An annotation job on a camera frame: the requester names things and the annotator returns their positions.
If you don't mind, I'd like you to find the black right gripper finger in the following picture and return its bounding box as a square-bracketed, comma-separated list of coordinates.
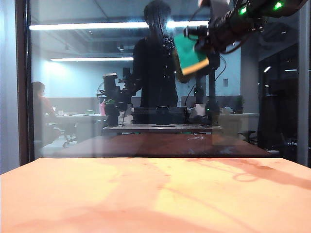
[183, 25, 209, 37]
[193, 38, 212, 53]

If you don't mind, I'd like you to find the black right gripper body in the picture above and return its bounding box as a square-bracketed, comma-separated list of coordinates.
[196, 9, 267, 54]

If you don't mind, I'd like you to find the large glass window pane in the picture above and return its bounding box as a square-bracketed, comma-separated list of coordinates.
[25, 0, 303, 159]

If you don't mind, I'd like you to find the dark brown window frame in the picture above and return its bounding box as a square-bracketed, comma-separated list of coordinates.
[14, 0, 35, 166]

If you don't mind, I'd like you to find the grey window frame post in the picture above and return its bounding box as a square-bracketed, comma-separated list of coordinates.
[296, 4, 311, 168]

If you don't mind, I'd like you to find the green and yellow sponge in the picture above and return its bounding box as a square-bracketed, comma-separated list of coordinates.
[173, 33, 210, 76]

